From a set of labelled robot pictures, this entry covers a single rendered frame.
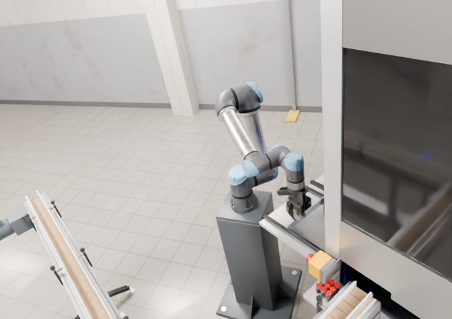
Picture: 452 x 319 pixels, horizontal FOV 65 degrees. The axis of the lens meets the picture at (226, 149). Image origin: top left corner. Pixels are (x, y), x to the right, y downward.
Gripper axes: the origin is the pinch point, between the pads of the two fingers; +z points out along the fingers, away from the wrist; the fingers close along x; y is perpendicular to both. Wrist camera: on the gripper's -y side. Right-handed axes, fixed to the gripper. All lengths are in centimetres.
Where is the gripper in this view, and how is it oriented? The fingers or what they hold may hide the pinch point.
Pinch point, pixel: (294, 217)
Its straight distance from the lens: 170.6
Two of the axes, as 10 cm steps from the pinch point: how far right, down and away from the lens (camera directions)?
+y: 6.2, 3.5, -7.0
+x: 7.7, -4.5, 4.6
